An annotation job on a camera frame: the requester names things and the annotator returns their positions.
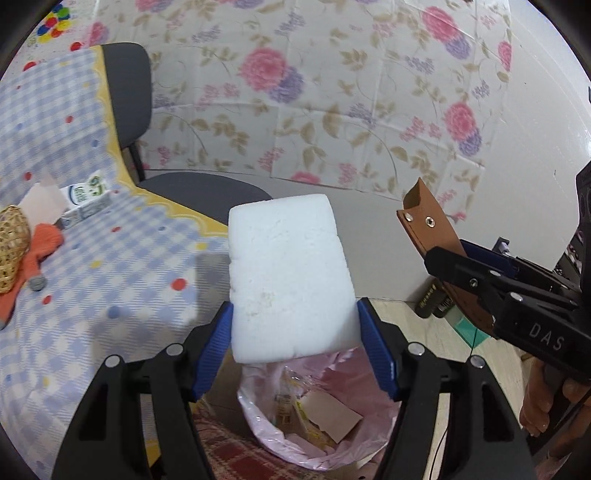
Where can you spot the floral print plastic sheet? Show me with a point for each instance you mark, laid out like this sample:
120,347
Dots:
323,115

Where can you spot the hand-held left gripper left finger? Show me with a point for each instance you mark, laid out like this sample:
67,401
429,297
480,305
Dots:
214,350

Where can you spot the person's right hand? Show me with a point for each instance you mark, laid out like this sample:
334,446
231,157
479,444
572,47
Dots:
535,397

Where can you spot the grey office chair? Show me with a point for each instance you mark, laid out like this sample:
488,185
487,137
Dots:
129,92

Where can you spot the woven bamboo basket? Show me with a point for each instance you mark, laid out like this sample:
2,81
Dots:
11,249

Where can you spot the pale paper sheet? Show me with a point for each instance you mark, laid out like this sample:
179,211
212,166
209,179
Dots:
44,201

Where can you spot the pink trash bag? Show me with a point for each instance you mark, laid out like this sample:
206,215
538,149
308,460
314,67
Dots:
339,374

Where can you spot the yellow snack packet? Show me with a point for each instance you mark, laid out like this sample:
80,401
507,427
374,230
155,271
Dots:
288,406

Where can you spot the brown cardboard piece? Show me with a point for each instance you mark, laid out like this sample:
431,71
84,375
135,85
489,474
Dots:
328,413

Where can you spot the balloon print plastic sheet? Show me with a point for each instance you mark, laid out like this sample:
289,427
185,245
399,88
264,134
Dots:
53,21

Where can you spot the orange cloth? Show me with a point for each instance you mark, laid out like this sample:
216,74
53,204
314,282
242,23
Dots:
44,237

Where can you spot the small grey ball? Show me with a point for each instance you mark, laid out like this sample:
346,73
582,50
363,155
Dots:
37,282

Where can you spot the brown leather sheath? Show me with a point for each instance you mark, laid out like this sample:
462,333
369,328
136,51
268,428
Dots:
434,240

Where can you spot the white foam block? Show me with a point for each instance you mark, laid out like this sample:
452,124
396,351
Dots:
286,277

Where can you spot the dark cylindrical bottle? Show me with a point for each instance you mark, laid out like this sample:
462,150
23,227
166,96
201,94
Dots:
445,305
427,300

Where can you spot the blue checked dotted blanket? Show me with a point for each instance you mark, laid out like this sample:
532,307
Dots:
115,230

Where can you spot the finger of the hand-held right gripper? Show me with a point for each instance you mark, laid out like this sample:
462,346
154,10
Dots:
461,272
489,256

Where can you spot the white milk carton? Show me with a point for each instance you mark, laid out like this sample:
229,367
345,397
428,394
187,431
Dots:
85,194

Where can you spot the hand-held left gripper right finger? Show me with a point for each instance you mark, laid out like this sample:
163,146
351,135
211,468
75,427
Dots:
378,350

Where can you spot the teal box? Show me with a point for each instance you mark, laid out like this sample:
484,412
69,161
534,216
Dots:
466,330

